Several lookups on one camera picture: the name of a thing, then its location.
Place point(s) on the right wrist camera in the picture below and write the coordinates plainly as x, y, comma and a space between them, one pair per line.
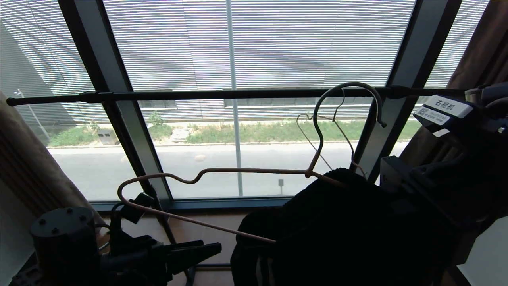
444, 109

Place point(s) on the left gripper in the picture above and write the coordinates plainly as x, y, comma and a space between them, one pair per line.
135, 262

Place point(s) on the window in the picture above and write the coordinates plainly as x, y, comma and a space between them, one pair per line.
111, 59

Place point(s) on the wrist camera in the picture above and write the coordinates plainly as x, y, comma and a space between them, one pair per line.
137, 206
444, 109

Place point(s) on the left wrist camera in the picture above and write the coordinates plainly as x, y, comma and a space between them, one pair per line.
137, 206

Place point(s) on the black shorts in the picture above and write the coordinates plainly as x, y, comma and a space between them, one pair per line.
337, 230

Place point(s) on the brown curtain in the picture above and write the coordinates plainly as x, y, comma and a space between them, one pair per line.
24, 167
484, 51

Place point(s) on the black clothes rack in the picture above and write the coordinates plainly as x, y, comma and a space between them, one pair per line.
198, 95

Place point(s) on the pink clothes hanger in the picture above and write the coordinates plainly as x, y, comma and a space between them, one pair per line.
325, 118
258, 171

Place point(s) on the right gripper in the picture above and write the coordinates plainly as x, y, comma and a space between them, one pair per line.
428, 190

